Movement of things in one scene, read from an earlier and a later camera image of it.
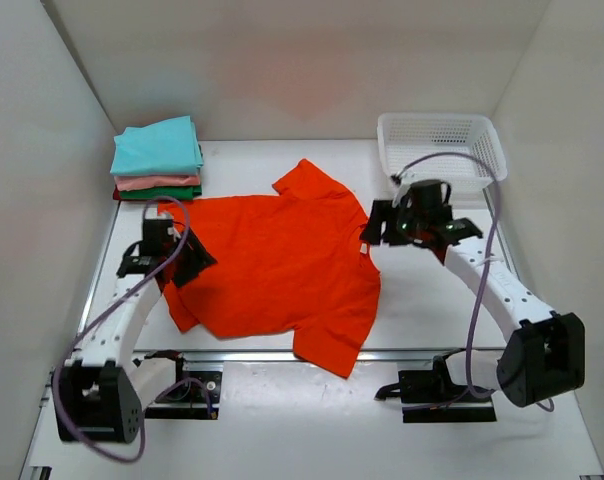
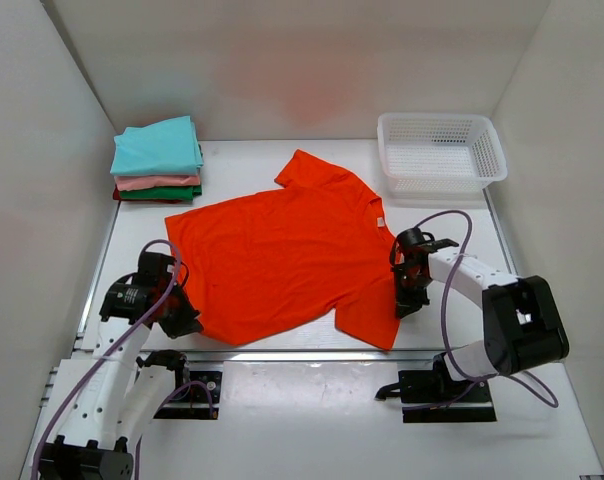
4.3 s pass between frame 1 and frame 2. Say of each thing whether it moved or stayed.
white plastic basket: stayed
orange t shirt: moved
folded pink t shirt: stayed
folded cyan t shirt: stayed
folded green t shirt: stayed
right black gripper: moved
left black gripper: moved
